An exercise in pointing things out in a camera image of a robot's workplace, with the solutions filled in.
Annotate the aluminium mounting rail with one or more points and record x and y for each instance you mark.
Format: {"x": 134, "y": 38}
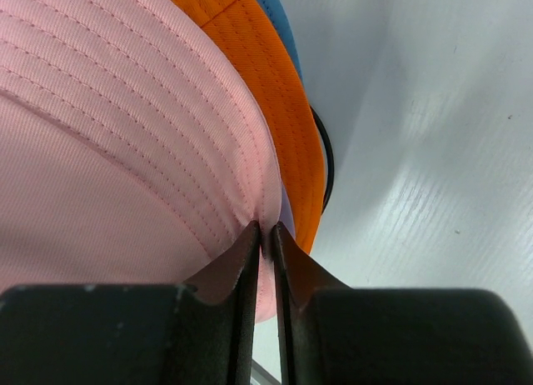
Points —
{"x": 260, "y": 376}

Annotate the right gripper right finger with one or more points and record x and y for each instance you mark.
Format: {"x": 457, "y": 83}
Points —
{"x": 330, "y": 333}

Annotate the purple bucket hat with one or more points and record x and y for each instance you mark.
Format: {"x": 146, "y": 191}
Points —
{"x": 286, "y": 215}

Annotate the pink bucket hat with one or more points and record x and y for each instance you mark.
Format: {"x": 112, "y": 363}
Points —
{"x": 131, "y": 149}

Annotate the orange bucket hat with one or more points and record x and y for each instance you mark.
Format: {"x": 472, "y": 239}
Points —
{"x": 245, "y": 34}

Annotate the blue bucket hat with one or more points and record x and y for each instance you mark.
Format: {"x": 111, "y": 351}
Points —
{"x": 278, "y": 18}

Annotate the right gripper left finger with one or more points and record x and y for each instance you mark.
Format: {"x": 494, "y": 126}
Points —
{"x": 196, "y": 332}

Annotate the black wire hat stand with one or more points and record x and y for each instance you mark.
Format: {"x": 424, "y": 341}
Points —
{"x": 329, "y": 158}

